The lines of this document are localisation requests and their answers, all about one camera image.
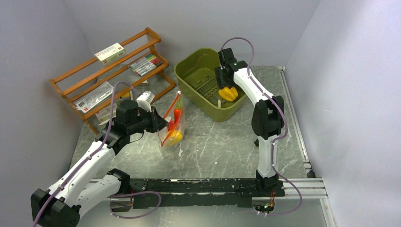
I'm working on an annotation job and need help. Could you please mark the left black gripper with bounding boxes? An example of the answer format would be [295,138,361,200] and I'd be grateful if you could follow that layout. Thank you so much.
[127,105,168,134]

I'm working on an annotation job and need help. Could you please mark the dark red toy strawberry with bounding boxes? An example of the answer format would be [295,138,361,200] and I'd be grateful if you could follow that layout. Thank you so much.
[167,120,176,131]

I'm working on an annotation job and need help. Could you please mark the yellow toy bell pepper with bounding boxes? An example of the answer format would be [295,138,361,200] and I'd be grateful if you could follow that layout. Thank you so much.
[218,87,238,102]

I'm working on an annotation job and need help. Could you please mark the clear zip top bag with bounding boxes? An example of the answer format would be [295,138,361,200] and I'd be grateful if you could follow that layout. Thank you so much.
[157,90,186,159]

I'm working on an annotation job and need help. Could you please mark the orange toy carrot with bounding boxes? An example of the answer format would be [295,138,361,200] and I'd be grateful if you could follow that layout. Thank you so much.
[174,100,182,123]

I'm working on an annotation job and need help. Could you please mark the yellow toy mango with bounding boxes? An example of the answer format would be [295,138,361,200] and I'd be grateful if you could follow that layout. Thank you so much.
[165,130,183,146]

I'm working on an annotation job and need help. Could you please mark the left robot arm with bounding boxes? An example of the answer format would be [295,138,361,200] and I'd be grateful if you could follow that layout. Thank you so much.
[31,100,168,227]

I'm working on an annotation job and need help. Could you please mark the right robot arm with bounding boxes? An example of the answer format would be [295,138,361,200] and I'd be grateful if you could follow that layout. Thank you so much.
[215,48,285,197]

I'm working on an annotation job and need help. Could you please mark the olive green plastic basin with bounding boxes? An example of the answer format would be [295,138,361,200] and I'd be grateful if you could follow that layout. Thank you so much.
[174,48,248,122]

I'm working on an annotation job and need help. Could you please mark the small box under shelf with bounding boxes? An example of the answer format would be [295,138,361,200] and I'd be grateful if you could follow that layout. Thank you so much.
[95,105,111,123]

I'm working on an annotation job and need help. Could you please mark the wooden shelf rack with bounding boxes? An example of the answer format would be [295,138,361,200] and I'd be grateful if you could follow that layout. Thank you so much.
[49,27,176,134]

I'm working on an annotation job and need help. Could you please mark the pack of coloured markers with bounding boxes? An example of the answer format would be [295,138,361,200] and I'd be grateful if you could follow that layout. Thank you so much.
[129,53,163,77]

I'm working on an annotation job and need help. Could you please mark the clear flat plastic package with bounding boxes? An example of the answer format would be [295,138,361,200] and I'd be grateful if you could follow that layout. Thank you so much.
[73,81,113,113]

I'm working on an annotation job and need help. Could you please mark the white green box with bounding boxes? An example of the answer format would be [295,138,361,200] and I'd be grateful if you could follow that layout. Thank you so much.
[94,43,126,66]

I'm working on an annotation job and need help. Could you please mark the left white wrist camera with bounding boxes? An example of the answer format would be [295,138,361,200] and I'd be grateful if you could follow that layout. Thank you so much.
[136,91,155,112]

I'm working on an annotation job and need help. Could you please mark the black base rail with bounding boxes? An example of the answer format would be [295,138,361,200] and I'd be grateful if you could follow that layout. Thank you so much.
[106,169,286,210]

